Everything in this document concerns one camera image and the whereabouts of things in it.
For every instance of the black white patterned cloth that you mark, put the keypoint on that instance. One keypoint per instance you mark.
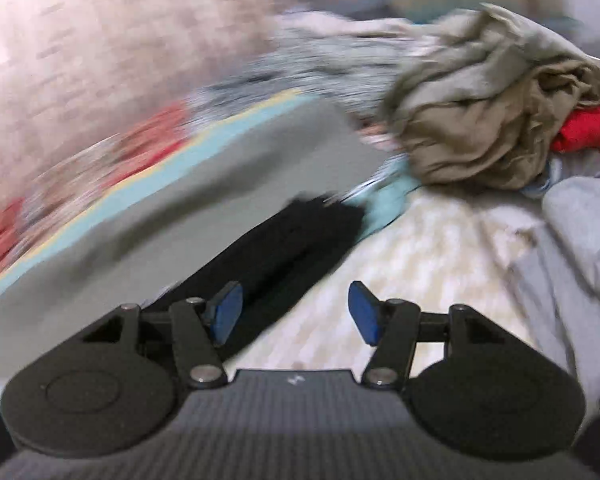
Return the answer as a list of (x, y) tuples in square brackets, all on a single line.
[(353, 63)]

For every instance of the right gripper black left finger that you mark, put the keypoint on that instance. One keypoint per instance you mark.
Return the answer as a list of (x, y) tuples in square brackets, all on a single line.
[(120, 380)]

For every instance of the khaki crumpled garment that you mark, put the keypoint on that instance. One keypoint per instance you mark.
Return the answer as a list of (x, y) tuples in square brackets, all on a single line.
[(484, 105)]

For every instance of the grey teal-bordered blanket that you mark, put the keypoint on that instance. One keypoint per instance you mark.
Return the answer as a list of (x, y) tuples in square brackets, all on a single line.
[(153, 230)]

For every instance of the black pant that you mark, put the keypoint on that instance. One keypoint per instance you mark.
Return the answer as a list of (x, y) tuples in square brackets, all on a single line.
[(276, 263)]

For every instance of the red patterned quilt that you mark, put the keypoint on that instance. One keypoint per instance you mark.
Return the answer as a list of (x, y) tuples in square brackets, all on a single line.
[(67, 189)]

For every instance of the red garment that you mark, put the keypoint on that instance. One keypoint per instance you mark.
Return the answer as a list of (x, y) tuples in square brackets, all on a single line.
[(581, 130)]

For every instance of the light grey garment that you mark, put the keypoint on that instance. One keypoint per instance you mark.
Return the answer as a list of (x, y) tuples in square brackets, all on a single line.
[(558, 282)]

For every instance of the patterned beige curtain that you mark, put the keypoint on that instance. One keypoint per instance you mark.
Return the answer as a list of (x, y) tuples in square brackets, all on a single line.
[(73, 72)]

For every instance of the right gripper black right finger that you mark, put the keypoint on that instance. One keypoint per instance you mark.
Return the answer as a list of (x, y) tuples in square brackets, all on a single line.
[(468, 382)]

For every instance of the cream zigzag bedsheet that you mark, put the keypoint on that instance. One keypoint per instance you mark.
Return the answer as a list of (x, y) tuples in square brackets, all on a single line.
[(448, 247)]

